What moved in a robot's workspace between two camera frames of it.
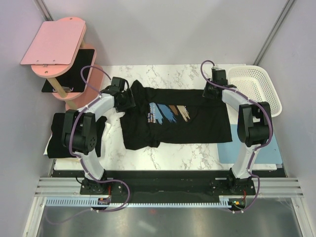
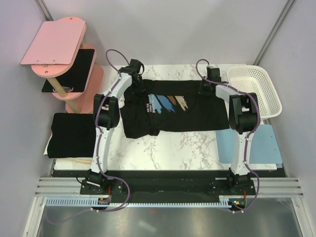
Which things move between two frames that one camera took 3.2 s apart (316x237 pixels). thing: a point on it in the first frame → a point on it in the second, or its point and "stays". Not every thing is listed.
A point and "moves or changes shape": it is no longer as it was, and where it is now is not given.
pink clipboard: [55, 42] stays
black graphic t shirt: [162, 116] moves or changes shape
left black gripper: [130, 103] → [141, 88]
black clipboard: [72, 81] stays
